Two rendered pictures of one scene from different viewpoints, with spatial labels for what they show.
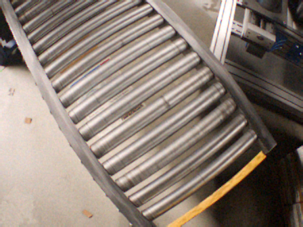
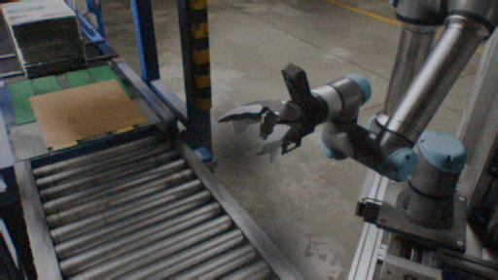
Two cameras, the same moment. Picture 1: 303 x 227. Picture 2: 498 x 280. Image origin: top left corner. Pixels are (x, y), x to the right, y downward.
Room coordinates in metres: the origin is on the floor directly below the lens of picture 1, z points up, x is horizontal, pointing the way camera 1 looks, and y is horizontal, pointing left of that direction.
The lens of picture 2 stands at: (-0.06, -0.14, 1.63)
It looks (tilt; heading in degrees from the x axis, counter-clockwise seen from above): 33 degrees down; 13
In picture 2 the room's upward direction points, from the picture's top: straight up
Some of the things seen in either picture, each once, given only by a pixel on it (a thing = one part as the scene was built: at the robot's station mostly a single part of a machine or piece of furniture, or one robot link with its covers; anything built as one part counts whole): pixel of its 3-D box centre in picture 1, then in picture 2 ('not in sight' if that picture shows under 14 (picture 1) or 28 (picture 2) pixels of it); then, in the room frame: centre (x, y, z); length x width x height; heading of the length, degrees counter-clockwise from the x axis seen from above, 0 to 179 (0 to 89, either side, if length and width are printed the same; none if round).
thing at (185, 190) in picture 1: (203, 177); not in sight; (0.16, -0.18, 0.77); 0.47 x 0.05 x 0.05; 134
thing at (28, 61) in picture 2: not in sight; (44, 34); (1.73, 1.31, 0.93); 0.38 x 0.30 x 0.26; 44
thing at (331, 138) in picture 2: not in sight; (343, 136); (0.78, -0.18, 1.11); 0.11 x 0.08 x 0.11; 52
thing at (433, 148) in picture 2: not in sight; (435, 160); (0.92, -0.43, 0.98); 0.13 x 0.12 x 0.14; 52
